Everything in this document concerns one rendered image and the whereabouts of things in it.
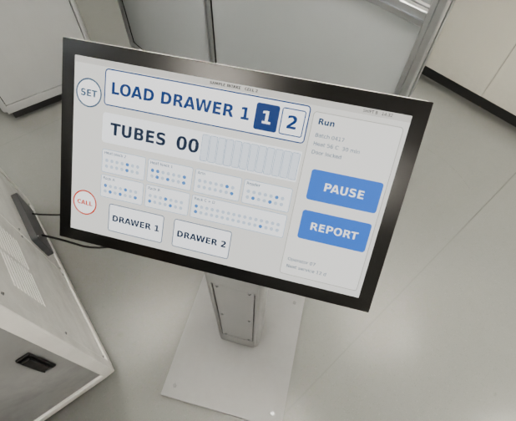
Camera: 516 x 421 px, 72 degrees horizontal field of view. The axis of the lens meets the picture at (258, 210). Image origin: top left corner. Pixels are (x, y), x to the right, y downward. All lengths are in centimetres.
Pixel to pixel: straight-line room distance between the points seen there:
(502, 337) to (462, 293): 21
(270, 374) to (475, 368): 81
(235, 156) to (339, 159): 15
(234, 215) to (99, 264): 130
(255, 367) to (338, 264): 98
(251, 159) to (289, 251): 15
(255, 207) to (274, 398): 104
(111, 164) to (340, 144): 34
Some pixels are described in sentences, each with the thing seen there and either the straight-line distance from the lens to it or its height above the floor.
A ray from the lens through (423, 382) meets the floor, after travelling 165.
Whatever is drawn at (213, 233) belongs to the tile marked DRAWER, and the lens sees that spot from 55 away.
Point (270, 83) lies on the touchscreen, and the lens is 50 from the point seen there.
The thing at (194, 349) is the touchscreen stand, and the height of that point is 4.
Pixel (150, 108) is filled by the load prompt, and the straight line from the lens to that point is 55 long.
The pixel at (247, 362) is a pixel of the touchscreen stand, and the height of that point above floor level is 4.
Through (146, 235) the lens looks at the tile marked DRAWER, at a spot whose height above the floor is 99.
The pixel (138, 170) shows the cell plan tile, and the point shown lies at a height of 107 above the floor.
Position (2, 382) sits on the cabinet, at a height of 48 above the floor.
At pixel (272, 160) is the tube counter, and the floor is 111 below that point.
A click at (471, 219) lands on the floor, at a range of 209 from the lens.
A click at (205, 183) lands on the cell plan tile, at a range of 53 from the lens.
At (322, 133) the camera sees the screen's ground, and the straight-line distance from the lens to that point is 50.
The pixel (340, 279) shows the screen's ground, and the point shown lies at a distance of 55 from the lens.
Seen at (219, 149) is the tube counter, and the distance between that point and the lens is 52.
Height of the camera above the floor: 149
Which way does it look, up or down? 56 degrees down
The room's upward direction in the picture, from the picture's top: 3 degrees clockwise
